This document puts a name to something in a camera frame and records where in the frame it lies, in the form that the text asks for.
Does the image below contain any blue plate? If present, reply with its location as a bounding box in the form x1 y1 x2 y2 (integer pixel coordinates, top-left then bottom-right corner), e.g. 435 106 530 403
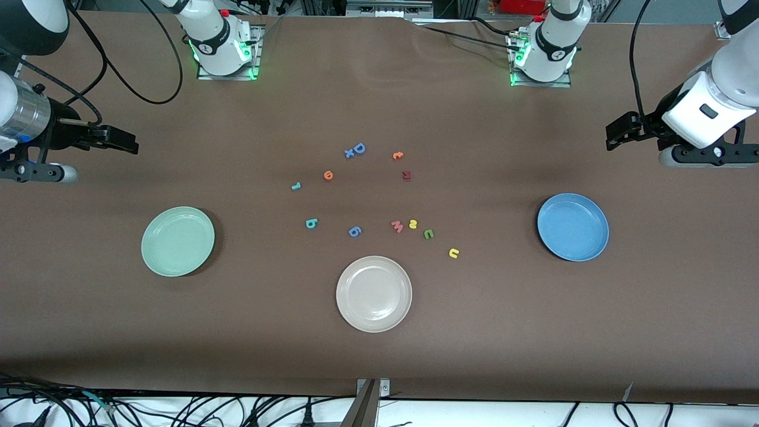
537 193 610 262

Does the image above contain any green plate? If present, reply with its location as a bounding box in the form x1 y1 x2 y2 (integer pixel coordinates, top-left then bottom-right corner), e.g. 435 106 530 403
141 206 215 278

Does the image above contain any brown table cover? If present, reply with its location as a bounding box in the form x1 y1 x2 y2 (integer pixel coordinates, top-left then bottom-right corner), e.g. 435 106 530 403
0 9 759 405

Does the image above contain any beige plate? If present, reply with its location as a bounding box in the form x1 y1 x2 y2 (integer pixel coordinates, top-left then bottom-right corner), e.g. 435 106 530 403
336 256 413 333

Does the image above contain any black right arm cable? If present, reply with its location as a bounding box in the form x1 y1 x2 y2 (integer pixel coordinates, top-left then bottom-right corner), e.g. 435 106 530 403
12 0 183 126

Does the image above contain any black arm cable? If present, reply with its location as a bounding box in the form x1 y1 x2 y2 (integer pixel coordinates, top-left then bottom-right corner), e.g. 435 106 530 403
629 0 653 128
12 0 183 126

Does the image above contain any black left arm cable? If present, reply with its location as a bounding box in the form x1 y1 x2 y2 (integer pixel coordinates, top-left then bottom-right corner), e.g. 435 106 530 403
629 0 653 128

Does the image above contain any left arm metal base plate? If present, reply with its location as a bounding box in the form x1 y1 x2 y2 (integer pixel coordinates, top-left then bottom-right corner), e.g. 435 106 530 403
509 31 573 88

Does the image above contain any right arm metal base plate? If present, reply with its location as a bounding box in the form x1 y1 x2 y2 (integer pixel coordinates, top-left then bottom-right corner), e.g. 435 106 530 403
197 24 263 81

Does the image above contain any black cable on table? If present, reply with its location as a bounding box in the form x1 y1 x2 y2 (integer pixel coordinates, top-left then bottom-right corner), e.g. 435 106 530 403
415 17 522 48

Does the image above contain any teal cable under table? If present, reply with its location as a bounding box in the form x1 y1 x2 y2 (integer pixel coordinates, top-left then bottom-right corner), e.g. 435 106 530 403
83 390 116 414

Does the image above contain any grey metal frame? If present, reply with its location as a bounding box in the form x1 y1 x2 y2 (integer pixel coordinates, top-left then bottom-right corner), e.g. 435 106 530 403
347 0 433 20

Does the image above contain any black looped cable under table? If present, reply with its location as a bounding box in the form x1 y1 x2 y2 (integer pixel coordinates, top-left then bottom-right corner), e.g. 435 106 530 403
614 402 647 427

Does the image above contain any metal table edge bracket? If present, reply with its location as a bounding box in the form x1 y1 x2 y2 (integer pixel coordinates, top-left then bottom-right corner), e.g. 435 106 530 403
341 378 391 427

